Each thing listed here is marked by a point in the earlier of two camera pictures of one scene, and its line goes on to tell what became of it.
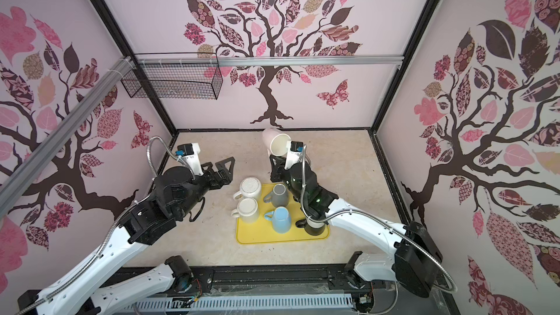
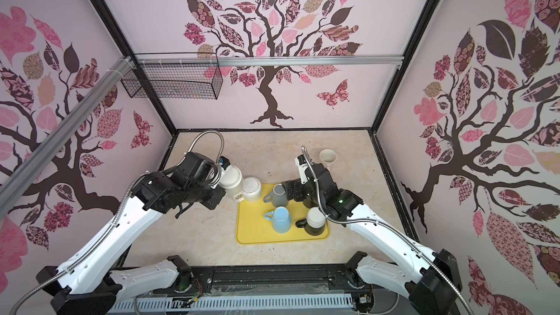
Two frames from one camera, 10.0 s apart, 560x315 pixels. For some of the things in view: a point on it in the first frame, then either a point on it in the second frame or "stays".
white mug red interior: (247, 210) to (232, 182)
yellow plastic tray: (262, 232) stays
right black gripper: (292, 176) to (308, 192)
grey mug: (278, 196) stays
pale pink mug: (275, 141) to (328, 157)
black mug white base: (312, 227) stays
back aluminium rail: (270, 61) stays
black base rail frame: (301, 283) stays
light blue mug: (280, 218) stays
